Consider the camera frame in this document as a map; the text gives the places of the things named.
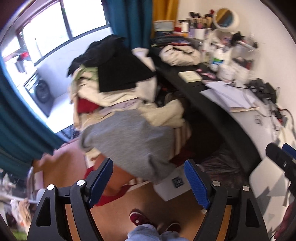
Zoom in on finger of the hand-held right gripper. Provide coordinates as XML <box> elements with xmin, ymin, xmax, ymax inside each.
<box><xmin>282</xmin><ymin>143</ymin><xmax>296</xmax><ymax>161</ymax></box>
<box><xmin>265</xmin><ymin>143</ymin><xmax>296</xmax><ymax>184</ymax></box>

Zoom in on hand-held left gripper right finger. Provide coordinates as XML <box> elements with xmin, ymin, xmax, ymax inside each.
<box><xmin>184</xmin><ymin>159</ymin><xmax>270</xmax><ymax>241</ymax></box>

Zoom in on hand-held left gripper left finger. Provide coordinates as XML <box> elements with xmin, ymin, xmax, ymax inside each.
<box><xmin>26</xmin><ymin>158</ymin><xmax>114</xmax><ymax>241</ymax></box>

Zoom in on grey knit sweater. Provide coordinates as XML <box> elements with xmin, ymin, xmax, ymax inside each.
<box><xmin>80</xmin><ymin>110</ymin><xmax>183</xmax><ymax>183</ymax></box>

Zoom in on pile of clothes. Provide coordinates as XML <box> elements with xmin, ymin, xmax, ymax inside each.
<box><xmin>69</xmin><ymin>47</ymin><xmax>160</xmax><ymax>110</ymax></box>

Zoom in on red cloth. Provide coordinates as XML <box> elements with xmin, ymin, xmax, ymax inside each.
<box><xmin>95</xmin><ymin>185</ymin><xmax>130</xmax><ymax>207</ymax></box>

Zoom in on white flat panel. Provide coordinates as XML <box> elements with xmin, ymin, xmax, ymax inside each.
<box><xmin>248</xmin><ymin>156</ymin><xmax>292</xmax><ymax>207</ymax></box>

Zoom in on dark plastic bag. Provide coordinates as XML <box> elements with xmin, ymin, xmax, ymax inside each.
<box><xmin>201</xmin><ymin>148</ymin><xmax>246</xmax><ymax>186</ymax></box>

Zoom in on white cardboard box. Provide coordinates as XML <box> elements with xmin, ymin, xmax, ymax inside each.
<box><xmin>154</xmin><ymin>166</ymin><xmax>199</xmax><ymax>201</ymax></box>

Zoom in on beige striped cloth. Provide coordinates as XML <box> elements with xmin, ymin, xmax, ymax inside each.
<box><xmin>172</xmin><ymin>125</ymin><xmax>192</xmax><ymax>163</ymax></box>

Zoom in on person's dark red slipper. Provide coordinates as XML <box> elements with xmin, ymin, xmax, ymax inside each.
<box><xmin>129</xmin><ymin>209</ymin><xmax>153</xmax><ymax>226</ymax></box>
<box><xmin>165</xmin><ymin>222</ymin><xmax>181</xmax><ymax>232</ymax></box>

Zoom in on black electronic device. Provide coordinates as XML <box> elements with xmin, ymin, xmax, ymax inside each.
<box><xmin>246</xmin><ymin>78</ymin><xmax>278</xmax><ymax>104</ymax></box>

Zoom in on black edged desk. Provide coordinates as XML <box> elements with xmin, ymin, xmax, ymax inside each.
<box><xmin>149</xmin><ymin>37</ymin><xmax>296</xmax><ymax>176</ymax></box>

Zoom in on cream fleece garment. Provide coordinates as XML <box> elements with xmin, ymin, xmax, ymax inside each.
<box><xmin>139</xmin><ymin>100</ymin><xmax>186</xmax><ymax>129</ymax></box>

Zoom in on red garment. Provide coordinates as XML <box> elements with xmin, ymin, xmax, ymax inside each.
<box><xmin>77</xmin><ymin>98</ymin><xmax>102</xmax><ymax>114</ymax></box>

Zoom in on white paper sheets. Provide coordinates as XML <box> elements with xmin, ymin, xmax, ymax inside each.
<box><xmin>200</xmin><ymin>81</ymin><xmax>260</xmax><ymax>113</ymax></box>

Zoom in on teal curtain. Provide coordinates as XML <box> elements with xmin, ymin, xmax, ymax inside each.
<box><xmin>0</xmin><ymin>70</ymin><xmax>66</xmax><ymax>180</ymax></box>
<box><xmin>106</xmin><ymin>0</ymin><xmax>153</xmax><ymax>50</ymax></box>

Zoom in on beige flat box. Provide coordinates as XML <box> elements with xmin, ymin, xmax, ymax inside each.
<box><xmin>178</xmin><ymin>71</ymin><xmax>203</xmax><ymax>83</ymax></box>

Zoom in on clear acrylic organizer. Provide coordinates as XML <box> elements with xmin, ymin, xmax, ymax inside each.
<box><xmin>231</xmin><ymin>35</ymin><xmax>258</xmax><ymax>70</ymax></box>

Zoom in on white washing machine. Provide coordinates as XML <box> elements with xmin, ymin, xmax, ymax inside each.
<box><xmin>23</xmin><ymin>70</ymin><xmax>79</xmax><ymax>133</ymax></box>

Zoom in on white plastic bottle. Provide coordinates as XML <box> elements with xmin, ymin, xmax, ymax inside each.
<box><xmin>209</xmin><ymin>47</ymin><xmax>226</xmax><ymax>72</ymax></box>

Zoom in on black garment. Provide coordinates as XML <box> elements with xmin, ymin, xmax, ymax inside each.
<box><xmin>68</xmin><ymin>36</ymin><xmax>156</xmax><ymax>92</ymax></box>

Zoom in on cream jacket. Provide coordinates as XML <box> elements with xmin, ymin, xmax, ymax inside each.
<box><xmin>159</xmin><ymin>45</ymin><xmax>202</xmax><ymax>67</ymax></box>

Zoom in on white cup of makeup brushes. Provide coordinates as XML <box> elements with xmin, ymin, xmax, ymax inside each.
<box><xmin>189</xmin><ymin>17</ymin><xmax>212</xmax><ymax>40</ymax></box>

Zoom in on round white framed mirror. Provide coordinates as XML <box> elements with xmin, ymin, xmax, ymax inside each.
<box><xmin>213</xmin><ymin>8</ymin><xmax>240</xmax><ymax>32</ymax></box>

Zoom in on dark framed window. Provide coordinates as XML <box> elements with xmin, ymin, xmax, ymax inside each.
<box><xmin>0</xmin><ymin>0</ymin><xmax>111</xmax><ymax>69</ymax></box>

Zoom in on pale storage box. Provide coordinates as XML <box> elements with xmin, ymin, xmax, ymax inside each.
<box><xmin>154</xmin><ymin>20</ymin><xmax>175</xmax><ymax>32</ymax></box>

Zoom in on mustard yellow curtain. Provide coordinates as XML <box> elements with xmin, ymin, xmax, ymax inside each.
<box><xmin>152</xmin><ymin>0</ymin><xmax>179</xmax><ymax>22</ymax></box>

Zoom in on tangled black cables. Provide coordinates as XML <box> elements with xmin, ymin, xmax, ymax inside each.
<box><xmin>254</xmin><ymin>104</ymin><xmax>292</xmax><ymax>131</ymax></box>

